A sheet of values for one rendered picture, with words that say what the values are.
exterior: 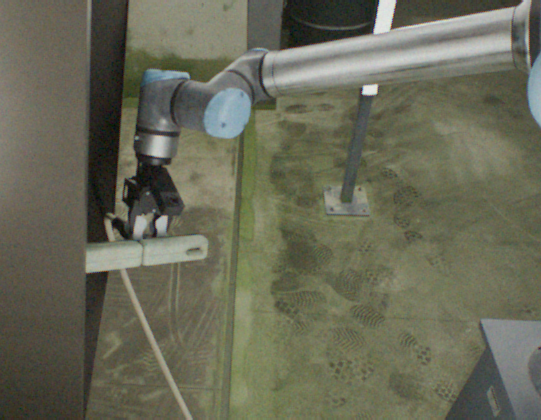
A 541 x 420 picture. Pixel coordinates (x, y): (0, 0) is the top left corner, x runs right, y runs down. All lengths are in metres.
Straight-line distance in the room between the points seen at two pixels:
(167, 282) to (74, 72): 1.60
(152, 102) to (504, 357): 0.93
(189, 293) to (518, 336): 1.17
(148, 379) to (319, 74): 1.27
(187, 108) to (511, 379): 0.89
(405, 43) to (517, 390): 0.77
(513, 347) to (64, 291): 0.98
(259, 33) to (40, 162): 2.34
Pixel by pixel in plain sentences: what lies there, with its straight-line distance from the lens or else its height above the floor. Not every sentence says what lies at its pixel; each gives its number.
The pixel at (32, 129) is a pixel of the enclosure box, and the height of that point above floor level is 1.35.
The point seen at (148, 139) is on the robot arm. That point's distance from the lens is 1.01.
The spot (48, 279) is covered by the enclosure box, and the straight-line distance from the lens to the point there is 0.82.
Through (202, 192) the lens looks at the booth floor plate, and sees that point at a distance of 2.48.
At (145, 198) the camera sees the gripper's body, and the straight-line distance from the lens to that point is 1.04.
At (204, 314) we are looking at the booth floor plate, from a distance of 2.01.
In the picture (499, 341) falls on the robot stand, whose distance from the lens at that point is 1.37.
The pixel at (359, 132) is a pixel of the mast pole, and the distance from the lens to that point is 2.27.
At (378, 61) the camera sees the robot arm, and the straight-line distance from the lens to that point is 0.90.
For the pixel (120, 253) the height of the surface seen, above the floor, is 0.94.
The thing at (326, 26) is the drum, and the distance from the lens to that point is 3.45.
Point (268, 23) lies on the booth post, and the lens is 2.89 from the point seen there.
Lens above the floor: 1.68
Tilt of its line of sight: 42 degrees down
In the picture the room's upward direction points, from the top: 2 degrees counter-clockwise
